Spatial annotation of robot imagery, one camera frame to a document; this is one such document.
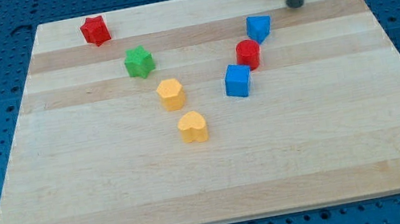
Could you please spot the red star block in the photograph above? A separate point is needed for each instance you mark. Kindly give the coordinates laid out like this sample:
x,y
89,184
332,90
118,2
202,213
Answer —
x,y
95,31

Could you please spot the blue cube block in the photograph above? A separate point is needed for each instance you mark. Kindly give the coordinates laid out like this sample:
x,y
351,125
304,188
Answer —
x,y
237,80

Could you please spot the green star block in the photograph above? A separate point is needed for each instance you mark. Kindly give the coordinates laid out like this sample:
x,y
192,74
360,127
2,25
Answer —
x,y
139,62

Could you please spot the yellow heart block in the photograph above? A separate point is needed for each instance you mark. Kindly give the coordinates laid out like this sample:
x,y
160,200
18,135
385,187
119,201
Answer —
x,y
193,127

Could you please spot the red cylinder block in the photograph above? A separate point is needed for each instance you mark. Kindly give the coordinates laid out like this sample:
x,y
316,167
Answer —
x,y
247,53

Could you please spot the blue pentagon block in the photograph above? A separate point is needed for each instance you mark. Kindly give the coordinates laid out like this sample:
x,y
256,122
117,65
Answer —
x,y
258,27

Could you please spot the yellow hexagon block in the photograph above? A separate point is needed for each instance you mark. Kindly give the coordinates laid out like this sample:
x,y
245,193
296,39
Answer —
x,y
171,94

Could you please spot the wooden board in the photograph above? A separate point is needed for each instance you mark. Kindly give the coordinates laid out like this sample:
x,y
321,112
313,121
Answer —
x,y
320,127

